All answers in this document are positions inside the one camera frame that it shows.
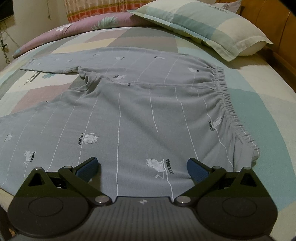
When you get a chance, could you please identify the grey patterned pyjama trousers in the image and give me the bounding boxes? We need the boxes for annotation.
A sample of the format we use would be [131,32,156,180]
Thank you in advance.
[1,47,259,198]

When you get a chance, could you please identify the black wall television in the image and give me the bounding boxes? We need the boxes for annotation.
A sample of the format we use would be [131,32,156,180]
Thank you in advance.
[0,0,14,21]

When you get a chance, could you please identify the checked pastel pillow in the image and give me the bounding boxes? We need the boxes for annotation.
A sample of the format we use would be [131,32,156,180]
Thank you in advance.
[130,1,272,62]

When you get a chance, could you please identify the grey floral back pillow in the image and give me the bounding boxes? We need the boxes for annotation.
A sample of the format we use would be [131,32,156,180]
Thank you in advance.
[213,0,242,15]

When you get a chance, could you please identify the wooden headboard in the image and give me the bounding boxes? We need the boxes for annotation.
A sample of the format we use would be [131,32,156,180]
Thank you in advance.
[240,1,295,88]

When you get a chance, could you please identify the patchwork pastel bed sheet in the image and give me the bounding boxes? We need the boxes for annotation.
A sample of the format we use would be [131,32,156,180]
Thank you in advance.
[1,27,295,240]

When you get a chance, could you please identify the purple floral rolled quilt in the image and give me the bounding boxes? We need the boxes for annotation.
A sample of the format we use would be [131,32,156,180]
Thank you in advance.
[13,12,153,59]

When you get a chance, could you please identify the beige and red curtain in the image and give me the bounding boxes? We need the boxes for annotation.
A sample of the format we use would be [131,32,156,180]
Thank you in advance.
[64,0,152,23]

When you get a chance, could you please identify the wall power cables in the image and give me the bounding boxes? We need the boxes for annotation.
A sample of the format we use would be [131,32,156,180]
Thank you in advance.
[0,22,22,65]

